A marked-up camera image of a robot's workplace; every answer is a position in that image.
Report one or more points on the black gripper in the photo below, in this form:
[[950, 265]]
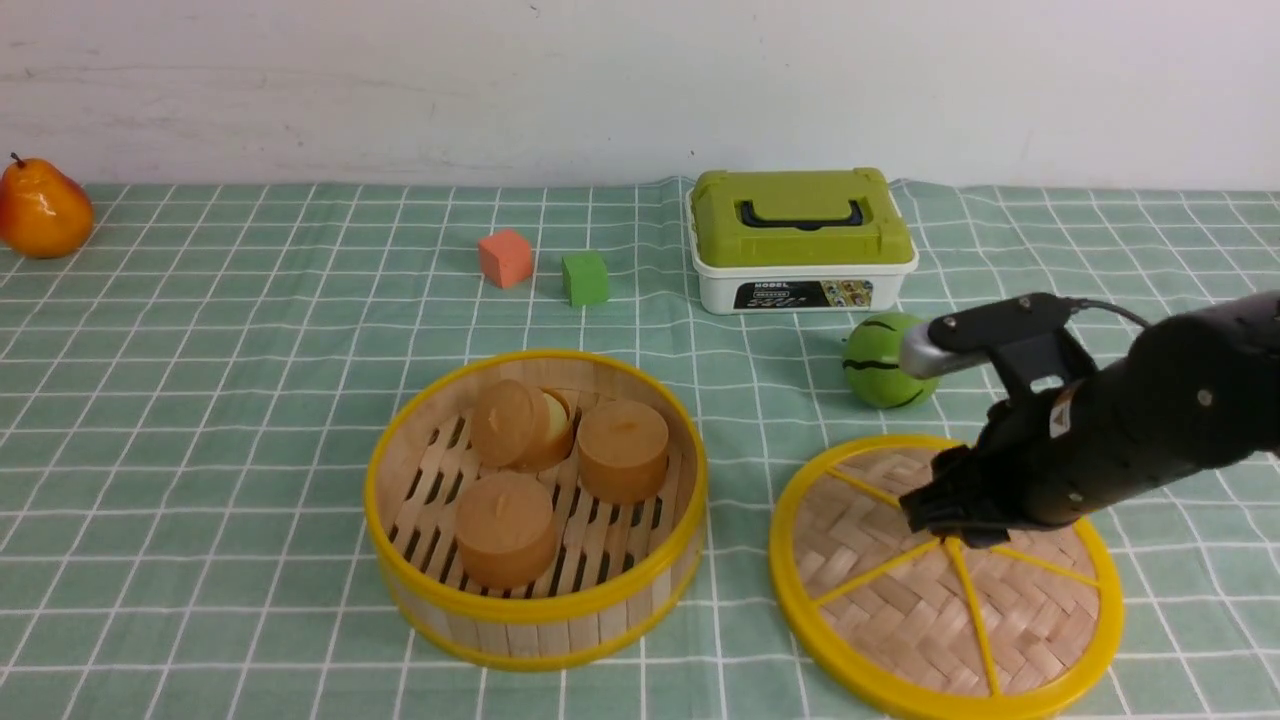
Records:
[[1029, 470]]

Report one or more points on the yellow woven steamer lid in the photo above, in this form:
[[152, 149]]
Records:
[[927, 628]]

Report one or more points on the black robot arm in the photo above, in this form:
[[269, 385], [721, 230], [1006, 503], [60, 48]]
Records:
[[1195, 392]]

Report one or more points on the yellow bamboo steamer basket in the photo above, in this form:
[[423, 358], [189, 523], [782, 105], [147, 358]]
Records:
[[612, 573]]

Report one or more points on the green watermelon ball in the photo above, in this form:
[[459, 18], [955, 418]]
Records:
[[872, 367]]

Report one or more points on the brown bun back right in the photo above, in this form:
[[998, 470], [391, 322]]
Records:
[[623, 451]]

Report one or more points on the brown bun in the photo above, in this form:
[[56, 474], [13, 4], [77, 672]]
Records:
[[506, 531], [623, 451], [520, 427]]

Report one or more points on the green lidded storage box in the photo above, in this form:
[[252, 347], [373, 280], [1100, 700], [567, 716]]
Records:
[[798, 241]]

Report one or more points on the green foam cube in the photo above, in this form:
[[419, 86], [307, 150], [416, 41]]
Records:
[[585, 278]]

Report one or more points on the brown bun back left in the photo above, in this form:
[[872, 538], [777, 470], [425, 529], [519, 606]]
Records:
[[520, 427]]

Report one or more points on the brown bun front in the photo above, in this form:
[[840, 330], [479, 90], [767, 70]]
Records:
[[506, 531]]

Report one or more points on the orange foam cube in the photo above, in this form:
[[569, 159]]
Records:
[[506, 258]]

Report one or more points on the green checkered tablecloth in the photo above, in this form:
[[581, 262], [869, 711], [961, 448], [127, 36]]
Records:
[[189, 405]]

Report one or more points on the orange pear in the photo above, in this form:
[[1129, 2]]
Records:
[[45, 214]]

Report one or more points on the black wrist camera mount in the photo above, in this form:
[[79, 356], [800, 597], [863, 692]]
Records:
[[1025, 339]]

